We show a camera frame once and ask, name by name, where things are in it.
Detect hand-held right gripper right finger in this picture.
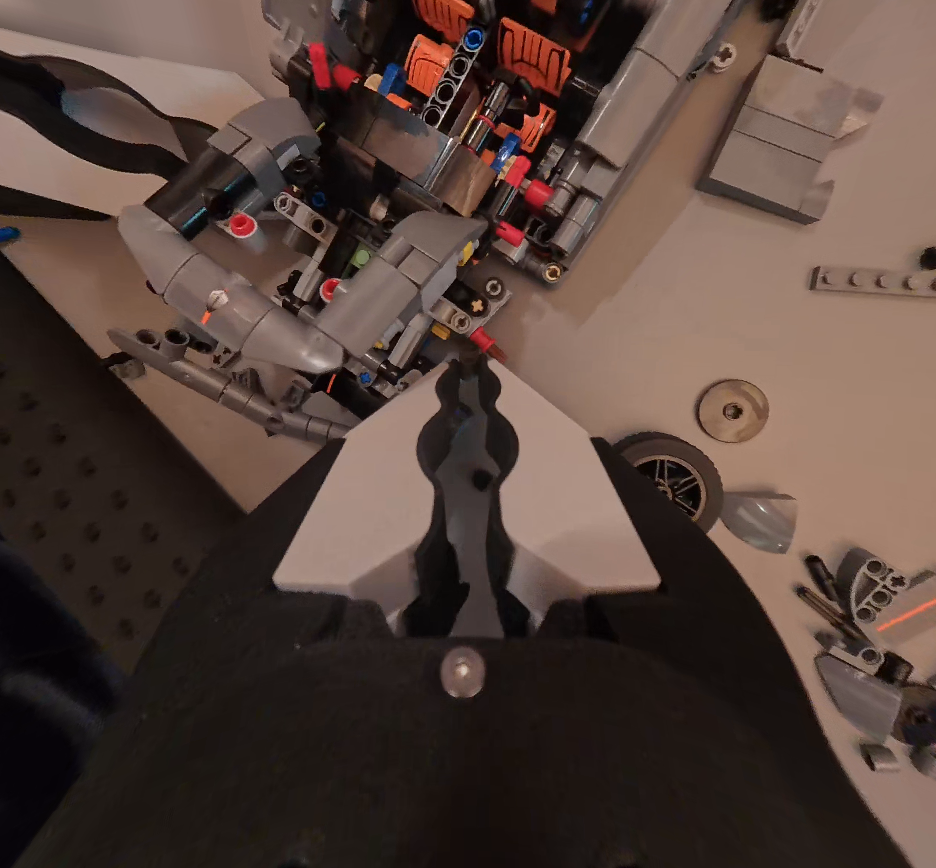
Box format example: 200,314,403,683
481,358,661,631

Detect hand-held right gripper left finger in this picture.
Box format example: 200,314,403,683
272,360,456,624

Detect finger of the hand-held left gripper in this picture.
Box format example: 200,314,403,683
0,27,286,146
0,78,193,223

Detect grey lego car model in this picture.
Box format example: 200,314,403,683
117,0,776,419

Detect black lego wheel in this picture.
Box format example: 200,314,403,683
613,433,725,534

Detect dark round lego disc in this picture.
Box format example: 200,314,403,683
697,379,770,443

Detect grey curved lego shell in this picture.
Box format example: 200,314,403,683
720,491,798,555

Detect black lego rod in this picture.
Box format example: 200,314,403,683
796,585,871,647
804,553,843,603

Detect long grey lego plate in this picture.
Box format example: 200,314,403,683
809,264,936,297

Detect grey lego panel assembly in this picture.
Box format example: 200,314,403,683
696,55,886,225

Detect grey liftarm with cross hole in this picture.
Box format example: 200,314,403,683
837,546,911,624

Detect grey panel with orange line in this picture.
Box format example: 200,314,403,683
874,575,936,653

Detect person's legs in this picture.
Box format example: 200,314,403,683
0,539,127,868

